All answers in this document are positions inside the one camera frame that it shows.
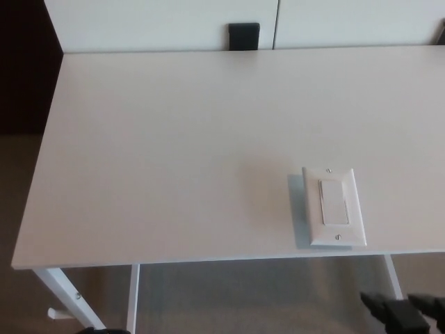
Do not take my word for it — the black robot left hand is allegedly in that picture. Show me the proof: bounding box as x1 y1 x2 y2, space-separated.
74 326 131 334

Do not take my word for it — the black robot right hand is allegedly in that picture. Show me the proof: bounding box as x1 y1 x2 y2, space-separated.
359 291 445 334

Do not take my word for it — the white rocker light switch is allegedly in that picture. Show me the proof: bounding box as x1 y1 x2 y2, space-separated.
301 166 368 248

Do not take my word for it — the white peg on table leg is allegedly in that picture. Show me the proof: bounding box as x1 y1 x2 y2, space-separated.
47 307 76 319

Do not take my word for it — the white cabinet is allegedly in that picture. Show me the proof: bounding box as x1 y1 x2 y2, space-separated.
43 0 445 54

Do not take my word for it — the white metal table leg frame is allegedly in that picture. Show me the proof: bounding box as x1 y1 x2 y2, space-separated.
33 263 140 334
383 254 405 301

